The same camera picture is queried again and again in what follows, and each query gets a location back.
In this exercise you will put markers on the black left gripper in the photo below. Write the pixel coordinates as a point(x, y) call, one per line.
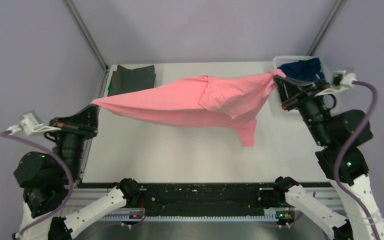
point(84, 122)

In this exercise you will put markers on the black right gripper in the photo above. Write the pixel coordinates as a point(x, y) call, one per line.
point(293, 92)

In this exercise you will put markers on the pink t shirt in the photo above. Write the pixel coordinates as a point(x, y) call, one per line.
point(199, 102)

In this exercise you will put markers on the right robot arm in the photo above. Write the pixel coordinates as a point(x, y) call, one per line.
point(340, 159)

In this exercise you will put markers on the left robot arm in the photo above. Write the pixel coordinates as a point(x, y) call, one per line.
point(47, 177)

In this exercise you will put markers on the white plastic basket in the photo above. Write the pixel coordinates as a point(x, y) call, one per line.
point(279, 60)

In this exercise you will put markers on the blue t shirt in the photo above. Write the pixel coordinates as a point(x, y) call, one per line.
point(304, 70)

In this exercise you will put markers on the green folded t shirt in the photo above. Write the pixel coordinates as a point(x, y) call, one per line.
point(110, 86)

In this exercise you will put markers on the grey folded t shirt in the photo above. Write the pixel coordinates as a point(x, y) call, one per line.
point(132, 80)

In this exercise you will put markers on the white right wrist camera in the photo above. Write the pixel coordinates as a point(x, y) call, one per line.
point(343, 79)

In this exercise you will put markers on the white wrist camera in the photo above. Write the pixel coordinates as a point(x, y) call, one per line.
point(31, 125)
point(343, 79)

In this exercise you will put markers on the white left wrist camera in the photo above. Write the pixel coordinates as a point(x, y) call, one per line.
point(31, 125)

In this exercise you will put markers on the right aluminium frame post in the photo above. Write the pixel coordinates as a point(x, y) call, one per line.
point(326, 25)

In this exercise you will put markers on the aluminium frame post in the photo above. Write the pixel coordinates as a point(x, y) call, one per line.
point(326, 25)
point(85, 33)

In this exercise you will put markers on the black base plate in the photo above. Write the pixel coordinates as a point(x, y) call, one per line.
point(206, 199)

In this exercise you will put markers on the white cable duct rail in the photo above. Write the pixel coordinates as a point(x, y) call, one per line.
point(135, 216)

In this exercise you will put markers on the left aluminium frame post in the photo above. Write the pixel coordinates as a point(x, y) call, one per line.
point(85, 33)

